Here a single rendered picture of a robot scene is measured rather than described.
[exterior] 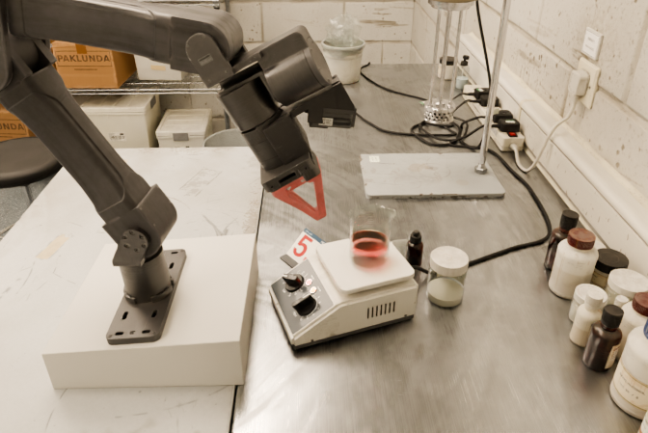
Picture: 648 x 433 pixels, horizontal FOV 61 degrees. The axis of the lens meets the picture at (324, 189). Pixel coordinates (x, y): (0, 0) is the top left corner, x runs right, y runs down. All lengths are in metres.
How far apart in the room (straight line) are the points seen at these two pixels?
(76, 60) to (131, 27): 2.41
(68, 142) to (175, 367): 0.32
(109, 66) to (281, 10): 0.95
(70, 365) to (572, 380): 0.67
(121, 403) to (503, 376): 0.51
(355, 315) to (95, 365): 0.35
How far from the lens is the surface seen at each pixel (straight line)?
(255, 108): 0.64
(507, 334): 0.90
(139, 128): 3.10
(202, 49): 0.62
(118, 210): 0.75
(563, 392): 0.85
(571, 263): 0.96
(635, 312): 0.88
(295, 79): 0.61
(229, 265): 0.87
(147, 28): 0.64
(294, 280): 0.85
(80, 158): 0.74
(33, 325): 0.98
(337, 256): 0.86
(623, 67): 1.18
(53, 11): 0.69
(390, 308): 0.85
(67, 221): 1.22
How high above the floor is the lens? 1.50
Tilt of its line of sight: 30 degrees down
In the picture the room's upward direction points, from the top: straight up
